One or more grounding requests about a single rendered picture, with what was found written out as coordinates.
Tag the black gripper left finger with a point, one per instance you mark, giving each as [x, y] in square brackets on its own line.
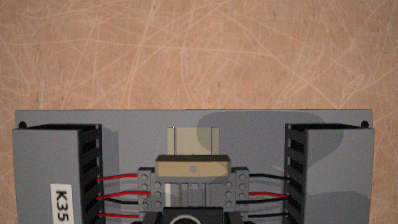
[150, 218]

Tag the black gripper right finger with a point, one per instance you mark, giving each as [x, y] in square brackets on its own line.
[235, 218]

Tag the grey relay panel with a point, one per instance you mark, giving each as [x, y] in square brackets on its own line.
[325, 170]

